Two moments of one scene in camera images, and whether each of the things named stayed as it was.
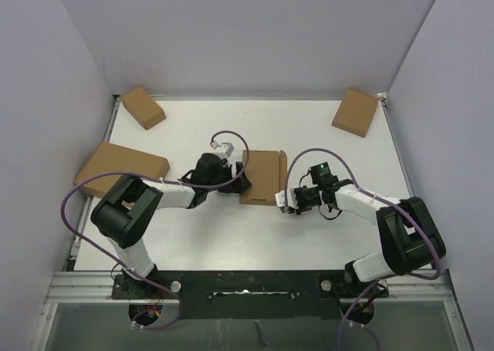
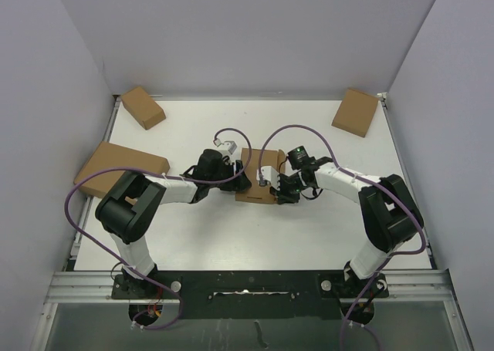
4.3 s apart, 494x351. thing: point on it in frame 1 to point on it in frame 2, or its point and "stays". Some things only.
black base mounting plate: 251,294 stays
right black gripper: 301,209 to 282,196
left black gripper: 238,187 stays
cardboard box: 267,173 stays
